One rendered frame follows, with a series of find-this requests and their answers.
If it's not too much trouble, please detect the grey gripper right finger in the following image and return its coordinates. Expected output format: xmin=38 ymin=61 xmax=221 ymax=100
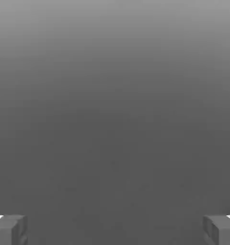
xmin=202 ymin=214 xmax=230 ymax=245

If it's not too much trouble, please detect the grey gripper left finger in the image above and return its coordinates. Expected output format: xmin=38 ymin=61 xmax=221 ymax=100
xmin=0 ymin=214 xmax=29 ymax=245

